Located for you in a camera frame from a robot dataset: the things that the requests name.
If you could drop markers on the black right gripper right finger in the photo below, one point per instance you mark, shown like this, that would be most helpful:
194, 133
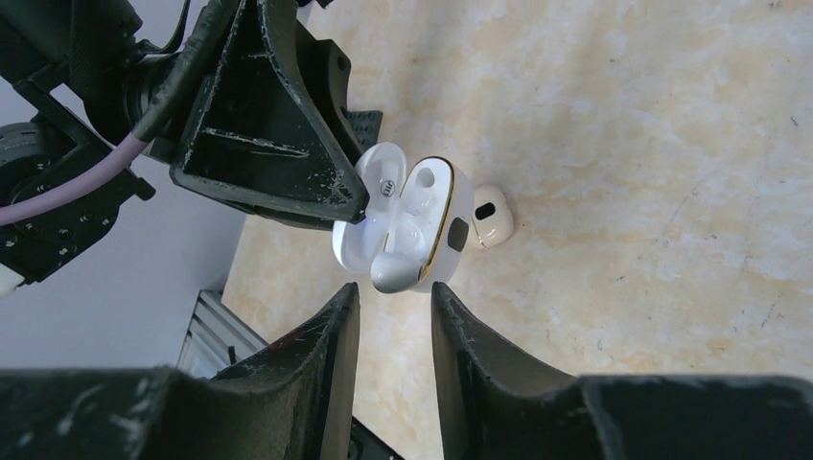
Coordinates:
496, 401

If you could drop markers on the aluminium frame rail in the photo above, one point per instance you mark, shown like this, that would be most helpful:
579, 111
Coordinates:
216, 338

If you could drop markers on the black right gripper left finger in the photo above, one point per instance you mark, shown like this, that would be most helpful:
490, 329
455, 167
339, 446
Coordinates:
291, 400

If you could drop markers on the beige charging case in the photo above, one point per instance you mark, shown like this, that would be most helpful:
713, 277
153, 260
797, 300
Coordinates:
493, 221

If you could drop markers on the white earbud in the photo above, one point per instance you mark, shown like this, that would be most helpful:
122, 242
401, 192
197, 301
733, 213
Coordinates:
393, 273

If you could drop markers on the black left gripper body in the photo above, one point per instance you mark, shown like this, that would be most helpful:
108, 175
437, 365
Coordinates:
90, 80

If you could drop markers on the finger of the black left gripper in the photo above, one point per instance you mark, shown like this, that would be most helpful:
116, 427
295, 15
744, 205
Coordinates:
195, 160
287, 149

